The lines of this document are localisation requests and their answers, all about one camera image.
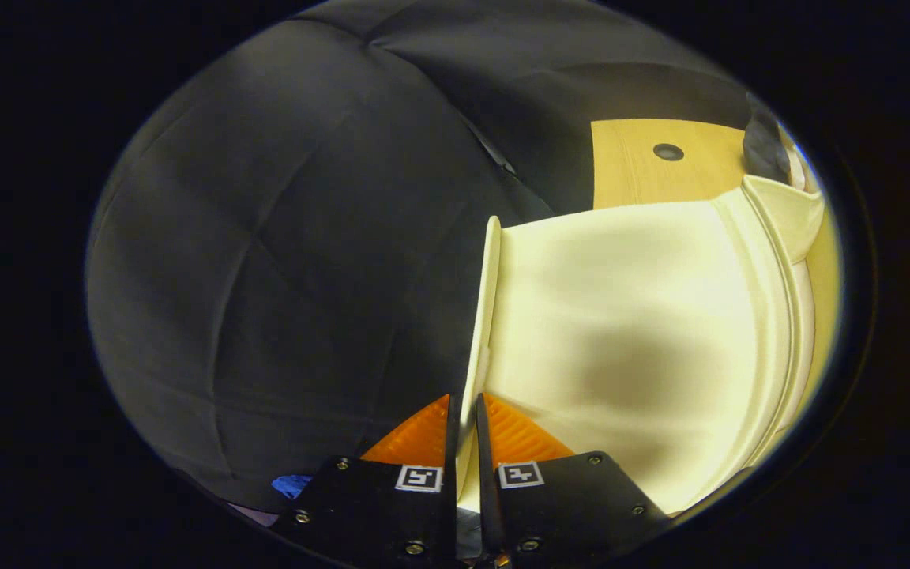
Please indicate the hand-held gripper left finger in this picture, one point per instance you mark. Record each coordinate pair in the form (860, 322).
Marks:
(453, 458)

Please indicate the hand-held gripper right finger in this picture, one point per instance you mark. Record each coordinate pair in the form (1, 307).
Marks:
(484, 466)

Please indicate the cream fabric storage box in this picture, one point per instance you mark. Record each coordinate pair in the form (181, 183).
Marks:
(621, 316)

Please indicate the blue cloth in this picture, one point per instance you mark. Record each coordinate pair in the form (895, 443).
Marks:
(291, 485)

